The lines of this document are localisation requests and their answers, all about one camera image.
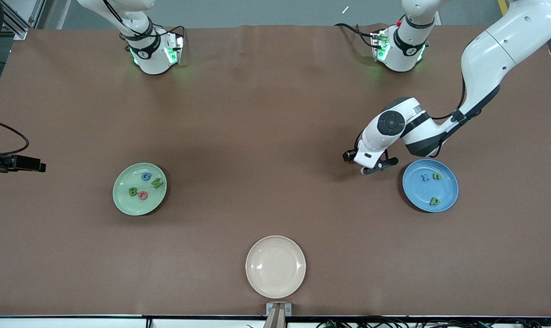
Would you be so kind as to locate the green lowercase letter p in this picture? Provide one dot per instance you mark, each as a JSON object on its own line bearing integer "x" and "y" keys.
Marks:
{"x": 434, "y": 201}

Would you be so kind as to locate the green capital letter B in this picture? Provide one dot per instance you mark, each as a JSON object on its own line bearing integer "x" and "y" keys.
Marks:
{"x": 133, "y": 191}

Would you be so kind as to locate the light green plate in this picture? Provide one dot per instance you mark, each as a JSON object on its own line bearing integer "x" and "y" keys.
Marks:
{"x": 125, "y": 205}

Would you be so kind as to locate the brown angled bar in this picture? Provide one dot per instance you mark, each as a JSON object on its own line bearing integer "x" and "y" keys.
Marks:
{"x": 275, "y": 321}

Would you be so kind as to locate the grey metal edge bracket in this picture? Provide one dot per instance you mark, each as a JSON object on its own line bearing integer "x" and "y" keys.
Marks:
{"x": 268, "y": 306}

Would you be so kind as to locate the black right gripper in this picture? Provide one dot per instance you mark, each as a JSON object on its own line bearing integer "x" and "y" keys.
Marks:
{"x": 2, "y": 163}

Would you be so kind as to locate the blue plate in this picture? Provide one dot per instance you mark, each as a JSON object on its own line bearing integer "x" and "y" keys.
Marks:
{"x": 416, "y": 191}

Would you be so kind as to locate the cream plate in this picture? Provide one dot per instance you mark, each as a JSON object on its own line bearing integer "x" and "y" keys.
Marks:
{"x": 275, "y": 266}

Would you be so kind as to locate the green capital letter N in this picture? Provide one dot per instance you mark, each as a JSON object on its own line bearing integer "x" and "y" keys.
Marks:
{"x": 157, "y": 183}

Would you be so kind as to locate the aluminium frame profile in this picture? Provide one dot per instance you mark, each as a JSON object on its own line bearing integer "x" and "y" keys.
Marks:
{"x": 19, "y": 33}

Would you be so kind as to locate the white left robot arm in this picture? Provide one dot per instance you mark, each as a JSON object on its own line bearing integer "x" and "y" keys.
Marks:
{"x": 507, "y": 41}

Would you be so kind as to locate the blue lowercase letter x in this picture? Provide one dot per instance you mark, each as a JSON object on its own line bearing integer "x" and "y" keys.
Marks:
{"x": 425, "y": 177}

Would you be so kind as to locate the brown table cover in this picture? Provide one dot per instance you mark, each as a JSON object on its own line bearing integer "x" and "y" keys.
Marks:
{"x": 275, "y": 114}

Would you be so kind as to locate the pink capital letter Q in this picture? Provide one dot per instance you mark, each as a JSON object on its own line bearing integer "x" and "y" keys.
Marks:
{"x": 140, "y": 196}

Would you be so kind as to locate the blue capital letter G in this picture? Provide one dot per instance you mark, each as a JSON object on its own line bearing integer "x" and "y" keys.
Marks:
{"x": 143, "y": 176}

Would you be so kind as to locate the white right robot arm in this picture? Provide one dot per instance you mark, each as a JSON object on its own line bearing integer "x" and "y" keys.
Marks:
{"x": 143, "y": 50}

